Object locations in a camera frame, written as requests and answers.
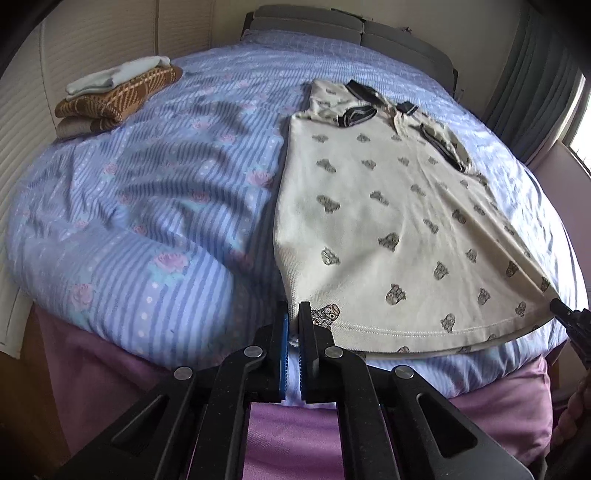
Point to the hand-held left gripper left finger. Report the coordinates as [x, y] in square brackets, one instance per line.
[285, 344]

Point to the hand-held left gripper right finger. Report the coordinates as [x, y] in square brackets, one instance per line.
[304, 344]

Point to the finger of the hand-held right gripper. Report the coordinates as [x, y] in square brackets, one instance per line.
[572, 323]

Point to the beige printed polo shirt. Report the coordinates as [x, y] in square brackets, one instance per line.
[378, 217]

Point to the person's right hand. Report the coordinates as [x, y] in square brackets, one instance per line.
[572, 410]

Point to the purple bed sheet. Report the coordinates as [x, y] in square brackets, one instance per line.
[295, 429]

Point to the blue striped floral blanket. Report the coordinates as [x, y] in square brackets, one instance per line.
[161, 198]

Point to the window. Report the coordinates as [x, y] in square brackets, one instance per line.
[582, 124]

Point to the grey curtain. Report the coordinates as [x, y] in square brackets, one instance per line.
[531, 78]

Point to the brown patterned folded garment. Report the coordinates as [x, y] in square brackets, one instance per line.
[115, 94]

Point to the beige folded garment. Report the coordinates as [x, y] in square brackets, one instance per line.
[74, 127]

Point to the white folded garment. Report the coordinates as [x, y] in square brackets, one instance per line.
[115, 74]

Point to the grey padded headboard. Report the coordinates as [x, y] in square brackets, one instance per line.
[351, 27]

